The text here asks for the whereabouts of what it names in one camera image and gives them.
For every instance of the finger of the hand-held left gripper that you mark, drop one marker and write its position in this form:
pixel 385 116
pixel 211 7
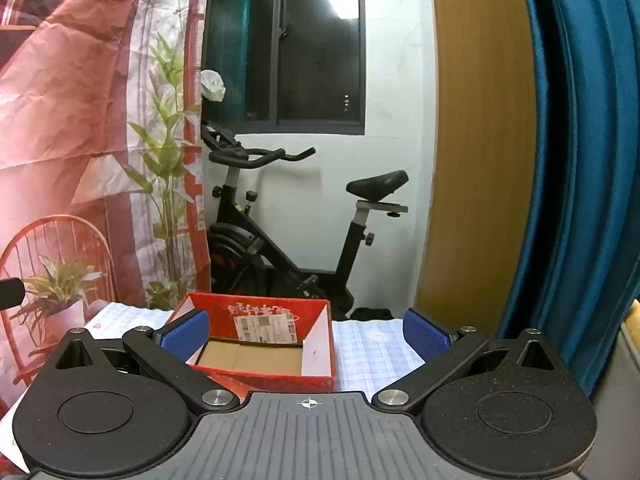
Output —
pixel 10 294

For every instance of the black exercise bike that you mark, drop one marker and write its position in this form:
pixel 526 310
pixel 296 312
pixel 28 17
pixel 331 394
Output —
pixel 280 260

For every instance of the blue curtain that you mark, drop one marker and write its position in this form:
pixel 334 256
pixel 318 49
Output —
pixel 585 160

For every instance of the printed backdrop cloth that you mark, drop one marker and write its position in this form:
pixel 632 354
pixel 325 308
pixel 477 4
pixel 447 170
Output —
pixel 75 135

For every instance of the grey furniture panel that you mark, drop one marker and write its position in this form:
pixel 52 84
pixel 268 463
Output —
pixel 622 385

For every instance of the black bag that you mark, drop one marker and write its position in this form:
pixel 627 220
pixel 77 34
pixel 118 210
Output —
pixel 372 314

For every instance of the red cardboard box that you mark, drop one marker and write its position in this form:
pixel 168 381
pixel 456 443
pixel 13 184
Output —
pixel 260 322

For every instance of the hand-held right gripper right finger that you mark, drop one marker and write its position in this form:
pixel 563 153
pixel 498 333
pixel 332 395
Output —
pixel 425 332

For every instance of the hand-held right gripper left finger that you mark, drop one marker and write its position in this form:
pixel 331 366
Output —
pixel 187 329

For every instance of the white plastic bag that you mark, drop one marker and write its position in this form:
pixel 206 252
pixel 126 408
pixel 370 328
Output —
pixel 212 85

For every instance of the dark window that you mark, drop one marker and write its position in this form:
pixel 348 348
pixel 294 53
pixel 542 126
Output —
pixel 310 45

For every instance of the wooden door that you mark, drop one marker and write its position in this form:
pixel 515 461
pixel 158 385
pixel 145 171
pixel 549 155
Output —
pixel 480 160

